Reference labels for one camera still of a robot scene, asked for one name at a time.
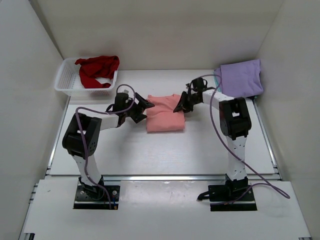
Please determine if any folded teal t shirt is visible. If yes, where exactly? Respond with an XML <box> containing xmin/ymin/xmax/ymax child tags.
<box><xmin>213</xmin><ymin>74</ymin><xmax>223</xmax><ymax>93</ymax></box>

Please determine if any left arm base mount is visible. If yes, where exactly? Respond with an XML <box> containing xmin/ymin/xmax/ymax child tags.
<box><xmin>73</xmin><ymin>177</ymin><xmax>121</xmax><ymax>211</ymax></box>

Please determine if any pink t shirt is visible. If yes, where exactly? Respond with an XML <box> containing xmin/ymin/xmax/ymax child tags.
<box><xmin>146</xmin><ymin>94</ymin><xmax>185</xmax><ymax>133</ymax></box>

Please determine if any red t shirt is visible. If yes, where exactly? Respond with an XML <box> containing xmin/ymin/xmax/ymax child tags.
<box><xmin>74</xmin><ymin>55</ymin><xmax>120</xmax><ymax>89</ymax></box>

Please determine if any folded purple t shirt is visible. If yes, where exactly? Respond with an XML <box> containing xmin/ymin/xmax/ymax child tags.
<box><xmin>213</xmin><ymin>59</ymin><xmax>264</xmax><ymax>98</ymax></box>

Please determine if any white plastic basket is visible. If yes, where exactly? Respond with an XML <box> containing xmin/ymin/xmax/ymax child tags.
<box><xmin>54</xmin><ymin>57</ymin><xmax>118</xmax><ymax>97</ymax></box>

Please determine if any aluminium rail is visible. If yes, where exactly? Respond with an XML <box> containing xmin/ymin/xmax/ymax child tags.
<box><xmin>103</xmin><ymin>174</ymin><xmax>225</xmax><ymax>182</ymax></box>

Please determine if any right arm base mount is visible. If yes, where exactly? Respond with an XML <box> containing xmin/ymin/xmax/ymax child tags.
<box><xmin>196</xmin><ymin>176</ymin><xmax>258</xmax><ymax>212</ymax></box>

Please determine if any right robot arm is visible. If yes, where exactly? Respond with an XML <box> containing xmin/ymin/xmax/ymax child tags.
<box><xmin>173</xmin><ymin>77</ymin><xmax>252</xmax><ymax>195</ymax></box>

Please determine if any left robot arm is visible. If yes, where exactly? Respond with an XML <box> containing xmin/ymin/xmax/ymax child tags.
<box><xmin>62</xmin><ymin>91</ymin><xmax>155</xmax><ymax>201</ymax></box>

